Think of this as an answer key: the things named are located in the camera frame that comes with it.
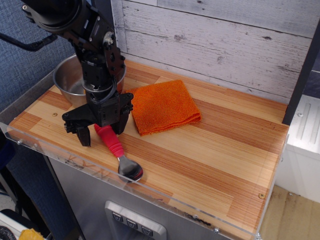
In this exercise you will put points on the orange folded cloth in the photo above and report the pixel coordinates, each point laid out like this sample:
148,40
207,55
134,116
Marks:
163,106

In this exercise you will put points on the silver button control panel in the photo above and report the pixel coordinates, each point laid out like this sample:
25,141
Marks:
118,214

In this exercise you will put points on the white side cabinet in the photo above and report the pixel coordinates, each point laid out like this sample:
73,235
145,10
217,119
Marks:
299,167

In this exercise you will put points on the clear acrylic table guard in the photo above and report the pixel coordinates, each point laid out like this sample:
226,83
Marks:
201,181

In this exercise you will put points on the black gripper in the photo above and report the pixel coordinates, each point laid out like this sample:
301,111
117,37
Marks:
112,112

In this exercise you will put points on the dark right frame post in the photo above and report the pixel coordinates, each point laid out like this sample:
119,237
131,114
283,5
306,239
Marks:
303,77

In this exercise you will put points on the red handled metal spoon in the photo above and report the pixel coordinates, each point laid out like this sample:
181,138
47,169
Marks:
126,167

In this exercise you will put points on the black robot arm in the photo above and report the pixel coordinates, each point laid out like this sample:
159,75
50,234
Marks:
70,19

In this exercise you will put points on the yellow black object bottom left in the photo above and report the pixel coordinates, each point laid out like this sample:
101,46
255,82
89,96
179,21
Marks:
26,234

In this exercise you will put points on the stainless steel bowl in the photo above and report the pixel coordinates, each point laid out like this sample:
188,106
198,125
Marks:
67,80

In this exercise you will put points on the steel toy appliance front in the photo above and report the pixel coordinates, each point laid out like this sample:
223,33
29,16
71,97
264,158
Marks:
87,190

